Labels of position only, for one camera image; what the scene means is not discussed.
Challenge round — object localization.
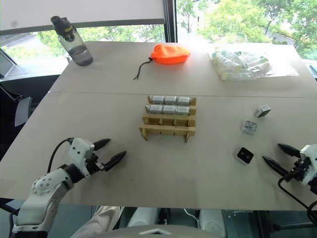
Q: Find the black and white cube block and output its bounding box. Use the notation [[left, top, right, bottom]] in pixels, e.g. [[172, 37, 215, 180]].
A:
[[233, 147, 255, 165]]

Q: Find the orange drawstring pouch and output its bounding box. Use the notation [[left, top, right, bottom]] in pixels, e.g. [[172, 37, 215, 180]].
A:
[[151, 44, 191, 65]]

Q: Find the beige cloth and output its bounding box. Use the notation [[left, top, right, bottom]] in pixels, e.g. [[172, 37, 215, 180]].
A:
[[71, 205, 122, 238]]

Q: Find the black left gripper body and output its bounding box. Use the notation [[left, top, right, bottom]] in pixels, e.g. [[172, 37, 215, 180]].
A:
[[85, 153, 110, 176]]

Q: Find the dark window frame post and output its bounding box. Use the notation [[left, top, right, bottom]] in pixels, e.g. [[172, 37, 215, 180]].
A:
[[161, 0, 179, 43]]

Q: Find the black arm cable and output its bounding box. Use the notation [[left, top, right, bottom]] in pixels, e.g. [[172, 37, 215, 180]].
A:
[[47, 138, 74, 175], [277, 173, 317, 223]]

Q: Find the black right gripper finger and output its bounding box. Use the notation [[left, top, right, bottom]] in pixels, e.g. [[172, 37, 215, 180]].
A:
[[277, 143, 302, 158], [262, 155, 291, 178]]

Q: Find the grey chevron-marked panel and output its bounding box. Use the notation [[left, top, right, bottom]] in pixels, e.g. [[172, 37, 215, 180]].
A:
[[98, 224, 225, 238]]

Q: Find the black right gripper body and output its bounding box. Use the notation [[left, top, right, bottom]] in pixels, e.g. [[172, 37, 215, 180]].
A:
[[286, 158, 309, 182]]

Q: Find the black pouch drawstring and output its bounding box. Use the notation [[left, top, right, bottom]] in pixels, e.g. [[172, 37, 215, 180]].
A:
[[133, 57, 153, 81]]

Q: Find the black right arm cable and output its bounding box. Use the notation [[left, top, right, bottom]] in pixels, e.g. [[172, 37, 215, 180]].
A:
[[277, 173, 317, 223]]

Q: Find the clear plastic bag of bottles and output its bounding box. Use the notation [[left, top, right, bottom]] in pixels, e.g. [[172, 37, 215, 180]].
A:
[[207, 48, 299, 81]]

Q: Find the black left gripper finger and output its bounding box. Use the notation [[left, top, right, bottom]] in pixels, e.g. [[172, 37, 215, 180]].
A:
[[103, 150, 127, 172], [93, 138, 111, 150]]

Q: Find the grey tilted panel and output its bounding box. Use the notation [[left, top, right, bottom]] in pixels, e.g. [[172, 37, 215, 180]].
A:
[[0, 48, 16, 79]]

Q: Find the clear black-capped water bottle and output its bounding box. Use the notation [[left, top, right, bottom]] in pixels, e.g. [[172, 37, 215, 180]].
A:
[[50, 15, 94, 67]]

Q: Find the cardboard rack with silver packs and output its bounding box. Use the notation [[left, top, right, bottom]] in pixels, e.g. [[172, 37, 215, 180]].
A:
[[138, 95, 198, 144]]

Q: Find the white rounded shell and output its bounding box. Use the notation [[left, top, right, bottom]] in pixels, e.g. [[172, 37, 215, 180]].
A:
[[199, 209, 227, 238], [127, 206, 159, 232]]

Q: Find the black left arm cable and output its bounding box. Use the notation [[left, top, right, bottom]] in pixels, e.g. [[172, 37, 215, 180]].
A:
[[47, 138, 74, 175]]

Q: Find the white roller window blind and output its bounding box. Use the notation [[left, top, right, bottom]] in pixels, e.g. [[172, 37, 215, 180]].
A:
[[0, 0, 165, 37]]

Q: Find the thin white cable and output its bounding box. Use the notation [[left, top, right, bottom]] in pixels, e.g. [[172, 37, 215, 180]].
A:
[[182, 209, 200, 227]]

